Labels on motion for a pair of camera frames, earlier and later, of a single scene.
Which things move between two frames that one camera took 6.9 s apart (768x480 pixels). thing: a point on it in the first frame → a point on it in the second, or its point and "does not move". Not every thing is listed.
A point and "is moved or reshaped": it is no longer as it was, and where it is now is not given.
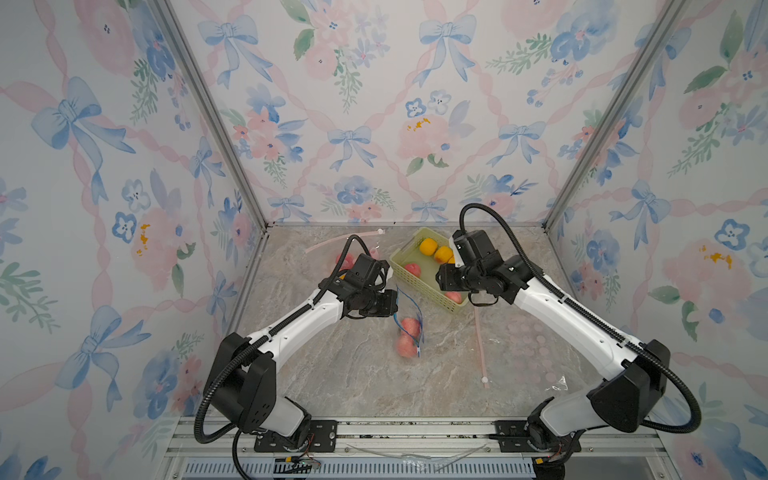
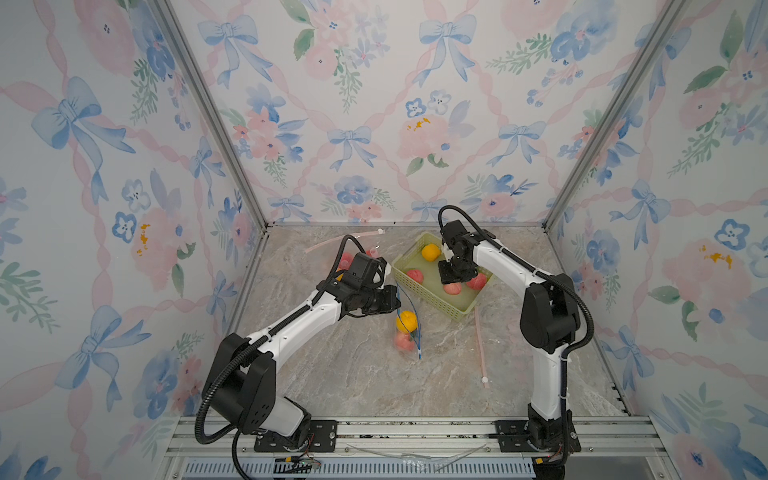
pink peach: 413,268 is moved or reshaped
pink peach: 348,262 does not move
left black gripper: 390,305 does not move
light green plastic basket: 416,261 does not move
